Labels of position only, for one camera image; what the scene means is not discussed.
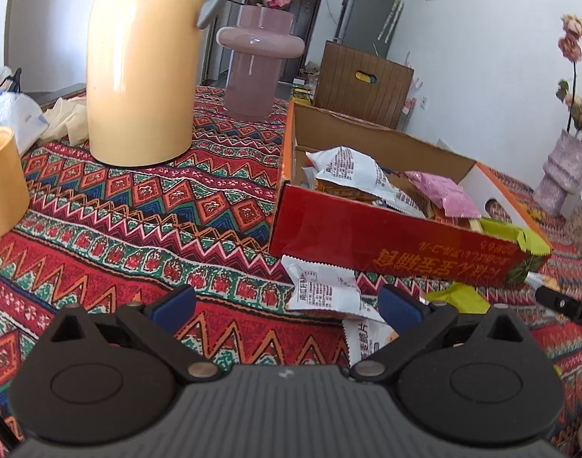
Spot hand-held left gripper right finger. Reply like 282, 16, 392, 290
349, 284, 536, 384

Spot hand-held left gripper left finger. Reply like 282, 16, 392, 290
49, 284, 223, 384

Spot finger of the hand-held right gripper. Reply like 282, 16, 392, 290
533, 285, 582, 332

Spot white snack packet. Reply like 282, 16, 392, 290
281, 255, 385, 321
305, 147, 428, 219
342, 317, 403, 364

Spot red cardboard box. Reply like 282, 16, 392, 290
268, 100, 554, 290

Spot patterned red tablecloth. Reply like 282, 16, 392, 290
0, 85, 582, 458

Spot pink snack packet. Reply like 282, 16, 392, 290
404, 170, 483, 221

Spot lilac textured vase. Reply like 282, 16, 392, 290
532, 129, 582, 216

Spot yellow cup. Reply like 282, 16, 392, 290
0, 126, 31, 244

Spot cream cloth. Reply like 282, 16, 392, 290
39, 97, 90, 147

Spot yellow thermos jug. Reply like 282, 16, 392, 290
86, 0, 243, 168

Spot brown slatted storage box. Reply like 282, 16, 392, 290
312, 40, 415, 131

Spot pink glass vase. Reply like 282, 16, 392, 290
216, 6, 306, 123

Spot white plastic bag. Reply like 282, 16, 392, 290
0, 90, 51, 156

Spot dried pink roses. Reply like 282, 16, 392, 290
555, 13, 582, 150

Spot grey refrigerator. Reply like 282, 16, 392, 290
334, 0, 409, 61

